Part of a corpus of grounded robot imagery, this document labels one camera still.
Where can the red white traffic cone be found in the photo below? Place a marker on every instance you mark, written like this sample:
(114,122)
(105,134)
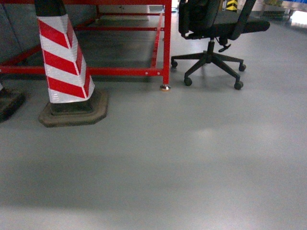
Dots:
(73,98)

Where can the black office chair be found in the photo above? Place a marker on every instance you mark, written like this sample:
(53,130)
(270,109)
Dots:
(200,19)

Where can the yellow black bollard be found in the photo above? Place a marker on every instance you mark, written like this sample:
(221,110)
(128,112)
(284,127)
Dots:
(231,5)

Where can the red metal frame table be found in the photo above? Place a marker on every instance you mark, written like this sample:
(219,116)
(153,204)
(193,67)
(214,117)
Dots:
(10,65)

